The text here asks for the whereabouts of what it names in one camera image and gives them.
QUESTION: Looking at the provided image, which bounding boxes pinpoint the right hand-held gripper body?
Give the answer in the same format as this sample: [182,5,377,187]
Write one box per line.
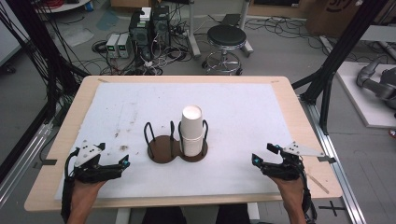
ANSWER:
[263,141,327,182]

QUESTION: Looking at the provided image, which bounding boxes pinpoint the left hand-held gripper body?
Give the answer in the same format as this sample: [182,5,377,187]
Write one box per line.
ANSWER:
[73,139,110,185]

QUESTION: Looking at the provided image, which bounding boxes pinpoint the person's right hand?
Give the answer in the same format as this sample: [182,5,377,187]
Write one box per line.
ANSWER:
[269,175,305,205]

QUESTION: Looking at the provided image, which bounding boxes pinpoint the person's left hand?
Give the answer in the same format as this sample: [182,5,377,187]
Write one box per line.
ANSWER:
[72,178,107,203]

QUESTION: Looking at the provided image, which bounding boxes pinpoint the thin wooden stick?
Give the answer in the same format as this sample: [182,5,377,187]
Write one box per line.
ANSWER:
[305,173,331,195]

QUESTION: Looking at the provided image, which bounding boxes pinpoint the wooden table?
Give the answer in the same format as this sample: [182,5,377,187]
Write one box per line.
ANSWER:
[23,75,344,213]

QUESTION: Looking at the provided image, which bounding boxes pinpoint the black tape piece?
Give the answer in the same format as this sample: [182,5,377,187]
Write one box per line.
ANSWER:
[317,155,337,164]
[33,159,58,169]

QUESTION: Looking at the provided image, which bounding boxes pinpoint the white foam mat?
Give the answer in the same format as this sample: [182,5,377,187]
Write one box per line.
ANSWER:
[54,82,311,201]

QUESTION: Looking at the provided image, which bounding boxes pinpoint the person's right leg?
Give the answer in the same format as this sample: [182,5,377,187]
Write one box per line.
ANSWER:
[214,203,252,224]

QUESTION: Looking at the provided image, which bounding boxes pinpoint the person's leg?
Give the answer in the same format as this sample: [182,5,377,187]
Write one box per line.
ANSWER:
[214,203,252,224]
[141,205,185,224]

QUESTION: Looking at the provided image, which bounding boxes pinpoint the person's left leg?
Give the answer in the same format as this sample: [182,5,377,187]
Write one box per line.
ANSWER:
[141,205,185,224]

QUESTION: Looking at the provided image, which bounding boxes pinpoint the white floor platform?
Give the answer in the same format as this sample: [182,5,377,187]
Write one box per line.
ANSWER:
[335,61,396,130]

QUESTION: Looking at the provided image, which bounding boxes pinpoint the grey power supply unit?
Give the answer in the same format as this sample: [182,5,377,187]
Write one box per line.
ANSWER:
[117,33,132,60]
[105,33,121,60]

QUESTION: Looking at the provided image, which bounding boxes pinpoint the black computer tower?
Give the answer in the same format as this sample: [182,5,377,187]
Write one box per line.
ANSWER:
[151,5,172,49]
[128,10,152,61]

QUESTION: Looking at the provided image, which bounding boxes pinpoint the grey metal stand leg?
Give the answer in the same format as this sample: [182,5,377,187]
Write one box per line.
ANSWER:
[238,0,255,59]
[186,0,203,60]

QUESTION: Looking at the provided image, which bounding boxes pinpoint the black round stool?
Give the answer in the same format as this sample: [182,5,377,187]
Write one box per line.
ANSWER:
[201,23,248,77]

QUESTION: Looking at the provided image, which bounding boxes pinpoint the teal floor sheet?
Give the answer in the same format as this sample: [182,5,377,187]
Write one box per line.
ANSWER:
[95,10,120,32]

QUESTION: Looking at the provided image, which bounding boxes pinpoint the white small box device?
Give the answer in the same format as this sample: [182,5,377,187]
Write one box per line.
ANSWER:
[139,7,153,22]

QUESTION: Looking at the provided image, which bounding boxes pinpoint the white round table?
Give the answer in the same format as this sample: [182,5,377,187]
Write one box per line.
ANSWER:
[33,0,92,14]

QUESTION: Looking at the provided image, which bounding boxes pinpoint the cardboard box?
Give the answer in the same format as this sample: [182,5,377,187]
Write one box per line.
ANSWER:
[304,0,388,38]

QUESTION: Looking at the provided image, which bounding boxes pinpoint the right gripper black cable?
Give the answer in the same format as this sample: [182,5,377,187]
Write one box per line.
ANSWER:
[296,160,318,224]

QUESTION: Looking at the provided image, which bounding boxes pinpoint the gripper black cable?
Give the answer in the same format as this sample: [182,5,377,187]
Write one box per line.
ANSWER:
[296,160,318,224]
[60,147,81,224]

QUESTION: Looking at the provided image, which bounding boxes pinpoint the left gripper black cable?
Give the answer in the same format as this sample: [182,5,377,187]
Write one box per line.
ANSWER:
[60,147,81,224]

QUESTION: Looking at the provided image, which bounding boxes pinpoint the aluminium rail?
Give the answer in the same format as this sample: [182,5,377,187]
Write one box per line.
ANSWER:
[299,95,369,224]
[0,122,54,208]

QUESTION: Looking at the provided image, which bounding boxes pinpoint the coiled black cable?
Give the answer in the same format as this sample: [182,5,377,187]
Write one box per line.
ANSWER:
[91,39,109,54]

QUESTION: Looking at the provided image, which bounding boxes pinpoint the tangle of floor cables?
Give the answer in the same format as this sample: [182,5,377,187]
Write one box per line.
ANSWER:
[124,18,192,77]

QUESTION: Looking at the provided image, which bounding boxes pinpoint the black metal frame post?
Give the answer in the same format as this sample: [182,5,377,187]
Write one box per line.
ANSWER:
[291,0,390,135]

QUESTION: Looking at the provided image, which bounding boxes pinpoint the black metal frame with cables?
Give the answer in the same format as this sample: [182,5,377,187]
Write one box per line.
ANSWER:
[0,0,90,129]

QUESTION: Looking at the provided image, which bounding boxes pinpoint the loose black floor cables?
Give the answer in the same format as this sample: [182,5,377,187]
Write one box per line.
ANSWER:
[244,15,326,43]

